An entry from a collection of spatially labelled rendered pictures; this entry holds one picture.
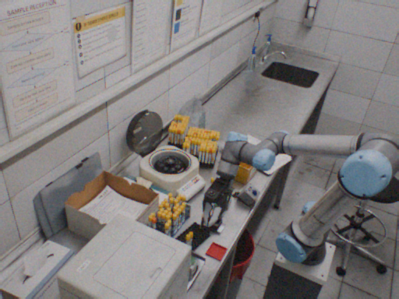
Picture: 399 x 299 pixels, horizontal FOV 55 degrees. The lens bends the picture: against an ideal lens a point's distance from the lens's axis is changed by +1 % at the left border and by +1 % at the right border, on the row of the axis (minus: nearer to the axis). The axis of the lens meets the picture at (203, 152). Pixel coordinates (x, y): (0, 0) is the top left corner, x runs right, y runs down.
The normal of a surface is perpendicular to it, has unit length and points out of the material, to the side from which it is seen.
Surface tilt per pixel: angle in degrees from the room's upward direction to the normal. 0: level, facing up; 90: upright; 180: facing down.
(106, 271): 0
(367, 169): 84
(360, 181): 83
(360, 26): 90
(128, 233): 0
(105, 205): 1
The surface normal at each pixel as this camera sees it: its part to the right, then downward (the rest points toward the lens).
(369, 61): -0.45, 0.48
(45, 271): 0.05, -0.82
